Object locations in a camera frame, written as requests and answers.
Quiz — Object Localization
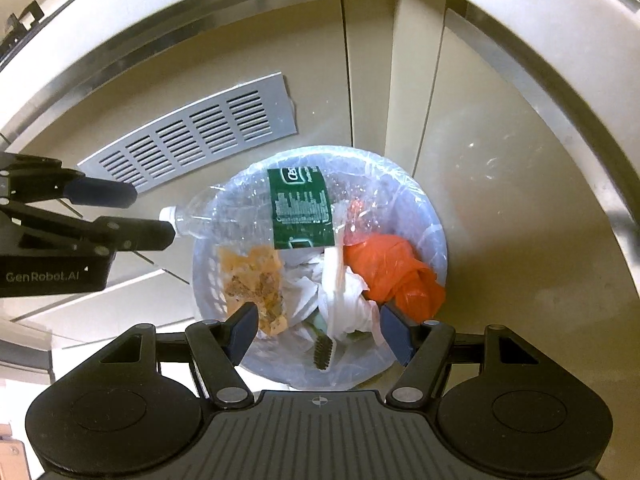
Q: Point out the orange wrapper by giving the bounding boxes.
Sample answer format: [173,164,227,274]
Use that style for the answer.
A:
[218,245,288,337]

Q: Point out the red plastic bag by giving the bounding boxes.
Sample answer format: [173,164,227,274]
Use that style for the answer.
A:
[343,234,446,323]

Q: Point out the white plastic comb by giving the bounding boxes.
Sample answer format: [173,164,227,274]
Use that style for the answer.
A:
[319,246,346,338]

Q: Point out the small black comb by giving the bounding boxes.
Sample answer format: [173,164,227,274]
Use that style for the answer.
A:
[314,334,335,372]

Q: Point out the green cloth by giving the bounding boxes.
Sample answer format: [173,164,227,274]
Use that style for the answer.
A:
[304,310,369,342]

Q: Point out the white plastic bag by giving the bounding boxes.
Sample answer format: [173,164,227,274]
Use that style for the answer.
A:
[279,246,384,346]

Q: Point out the crushed clear plastic bottle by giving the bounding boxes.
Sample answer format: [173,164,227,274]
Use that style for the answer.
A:
[160,166,395,252]

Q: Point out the blue lined trash bin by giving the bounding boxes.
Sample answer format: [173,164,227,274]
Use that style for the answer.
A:
[177,146,448,390]

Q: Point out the black gas stove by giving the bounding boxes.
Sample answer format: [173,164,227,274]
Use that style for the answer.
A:
[0,0,77,70]

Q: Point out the grey cabinet vent grille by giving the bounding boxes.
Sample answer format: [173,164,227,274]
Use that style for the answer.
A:
[78,72,297,193]

